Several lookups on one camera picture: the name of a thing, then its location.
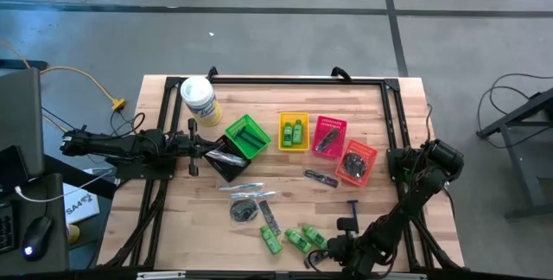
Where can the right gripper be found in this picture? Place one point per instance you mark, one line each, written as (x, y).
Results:
(343, 250)

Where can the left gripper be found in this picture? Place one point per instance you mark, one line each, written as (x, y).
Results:
(181, 144)

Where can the bagged black comb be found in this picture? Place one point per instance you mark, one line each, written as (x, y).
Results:
(321, 178)
(310, 262)
(327, 139)
(269, 218)

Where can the green travel bottle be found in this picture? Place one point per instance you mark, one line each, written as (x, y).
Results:
(287, 135)
(271, 240)
(298, 241)
(314, 237)
(297, 132)

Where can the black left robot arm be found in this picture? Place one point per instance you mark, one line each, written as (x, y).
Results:
(112, 146)

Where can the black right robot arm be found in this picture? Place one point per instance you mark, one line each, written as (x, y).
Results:
(410, 215)

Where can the black plastic basket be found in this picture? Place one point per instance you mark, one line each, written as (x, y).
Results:
(224, 174)

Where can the green plastic basket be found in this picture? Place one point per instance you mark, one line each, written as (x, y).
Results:
(239, 124)

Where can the Lysol wipes canister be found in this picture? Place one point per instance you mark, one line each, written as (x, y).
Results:
(198, 98)

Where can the packaged toothbrushes centre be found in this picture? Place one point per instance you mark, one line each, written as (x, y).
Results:
(253, 194)

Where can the yellow plastic basket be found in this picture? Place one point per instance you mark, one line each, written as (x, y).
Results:
(294, 148)

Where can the orange plastic basket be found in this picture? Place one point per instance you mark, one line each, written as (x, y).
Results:
(368, 148)

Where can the pinkish red plastic basket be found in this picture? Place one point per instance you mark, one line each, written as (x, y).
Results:
(332, 121)

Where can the white paper box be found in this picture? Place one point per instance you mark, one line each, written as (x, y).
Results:
(80, 206)

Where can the small yellow object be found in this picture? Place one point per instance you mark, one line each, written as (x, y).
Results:
(72, 233)

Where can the grey laptop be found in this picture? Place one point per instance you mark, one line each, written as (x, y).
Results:
(19, 120)

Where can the black computer mouse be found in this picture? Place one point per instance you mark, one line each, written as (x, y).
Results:
(36, 239)

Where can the black tablet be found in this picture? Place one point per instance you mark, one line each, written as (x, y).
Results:
(10, 169)

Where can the black floor bar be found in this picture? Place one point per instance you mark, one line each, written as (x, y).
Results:
(21, 64)

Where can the black keyboard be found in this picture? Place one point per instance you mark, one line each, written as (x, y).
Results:
(6, 232)

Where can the black side table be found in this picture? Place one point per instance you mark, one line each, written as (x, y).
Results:
(518, 116)

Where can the grey metal bracket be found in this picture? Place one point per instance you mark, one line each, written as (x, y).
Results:
(402, 276)
(160, 275)

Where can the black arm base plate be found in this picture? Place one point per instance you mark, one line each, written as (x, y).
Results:
(395, 167)
(129, 172)

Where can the black aluminium table frame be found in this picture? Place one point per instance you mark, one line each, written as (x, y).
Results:
(302, 80)

